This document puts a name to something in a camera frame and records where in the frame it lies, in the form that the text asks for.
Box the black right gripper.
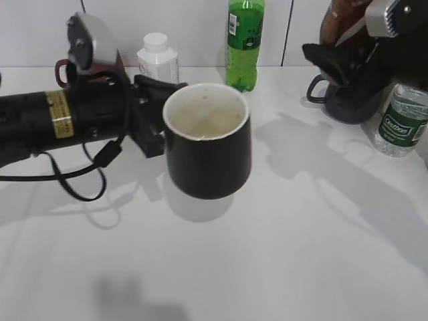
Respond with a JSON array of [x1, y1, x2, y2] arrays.
[[302, 31, 427, 90]]

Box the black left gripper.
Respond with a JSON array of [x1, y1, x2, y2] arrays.
[[68, 70, 189, 158]]

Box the brown Nescafe coffee bottle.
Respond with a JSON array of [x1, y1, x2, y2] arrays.
[[319, 0, 371, 47]]

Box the black ceramic mug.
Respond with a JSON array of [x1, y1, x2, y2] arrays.
[[162, 83, 252, 199]]

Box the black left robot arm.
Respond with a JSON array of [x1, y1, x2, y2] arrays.
[[1, 70, 187, 166]]

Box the white plastic milk bottle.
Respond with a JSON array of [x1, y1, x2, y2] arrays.
[[136, 33, 179, 84]]

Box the maroon ceramic mug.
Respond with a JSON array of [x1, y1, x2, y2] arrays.
[[54, 50, 126, 88]]

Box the dark grey ceramic mug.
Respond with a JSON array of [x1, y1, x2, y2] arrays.
[[306, 74, 395, 124]]

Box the clear water bottle green label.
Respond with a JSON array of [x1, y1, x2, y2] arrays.
[[374, 84, 427, 158]]

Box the green soda bottle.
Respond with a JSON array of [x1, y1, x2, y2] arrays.
[[226, 1, 265, 92]]

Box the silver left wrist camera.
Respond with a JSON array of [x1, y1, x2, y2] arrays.
[[67, 11, 118, 71]]

